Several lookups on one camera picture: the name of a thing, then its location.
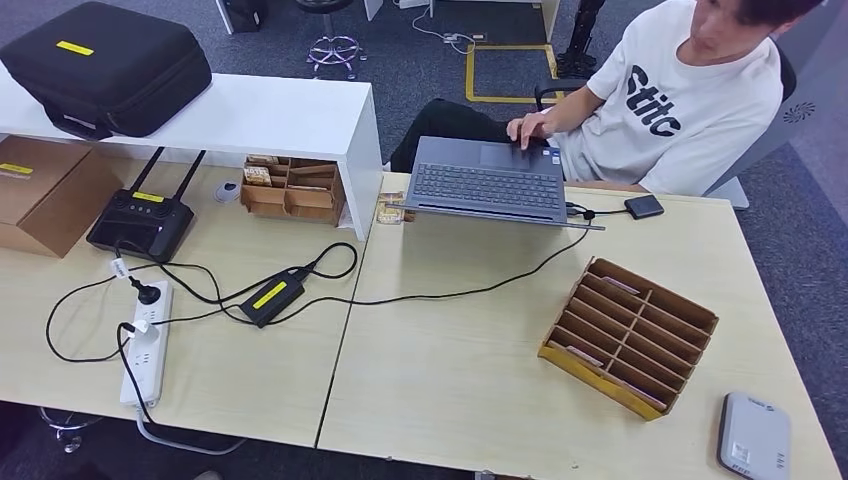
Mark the black cable with white tag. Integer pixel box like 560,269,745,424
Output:
44,246,162,366

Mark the white desk shelf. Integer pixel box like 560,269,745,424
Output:
0,66,384,242

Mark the black stand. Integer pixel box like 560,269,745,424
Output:
556,0,607,79

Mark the black router with antennas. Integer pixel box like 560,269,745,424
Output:
86,146,208,264

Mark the grey laptop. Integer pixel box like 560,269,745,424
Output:
389,135,607,232

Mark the black computer tower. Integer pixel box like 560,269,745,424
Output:
221,0,270,34

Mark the small cardboard organizer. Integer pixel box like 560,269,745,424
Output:
239,155,347,228

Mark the white power strip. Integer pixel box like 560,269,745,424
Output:
119,280,174,409

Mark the chrome stool base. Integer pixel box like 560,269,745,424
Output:
37,407,104,456

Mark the small black card reader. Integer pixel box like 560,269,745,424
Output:
623,194,665,221

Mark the grey card reader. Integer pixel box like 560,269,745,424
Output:
717,392,792,480

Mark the black carrying case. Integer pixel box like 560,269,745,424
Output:
0,1,213,142

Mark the slotted cardboard card holder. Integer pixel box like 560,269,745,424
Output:
537,256,720,423

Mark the black card reader cable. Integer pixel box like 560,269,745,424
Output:
564,201,627,220

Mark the pink card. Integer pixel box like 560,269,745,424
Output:
564,345,605,368
601,276,641,297
621,382,668,411

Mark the brown cardboard box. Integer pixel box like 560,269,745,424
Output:
0,135,124,260

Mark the person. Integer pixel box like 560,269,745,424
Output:
389,0,826,198

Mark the black power adapter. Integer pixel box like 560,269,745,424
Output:
239,268,310,330

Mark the stool with chrome base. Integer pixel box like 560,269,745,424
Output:
294,0,368,82

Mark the black laptop charging cable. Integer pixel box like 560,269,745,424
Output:
268,225,593,327

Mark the person's right hand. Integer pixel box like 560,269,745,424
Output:
506,111,554,150

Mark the grey power strip cord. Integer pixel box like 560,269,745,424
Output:
135,405,248,457

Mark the black adapter mains cord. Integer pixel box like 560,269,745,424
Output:
127,241,360,326

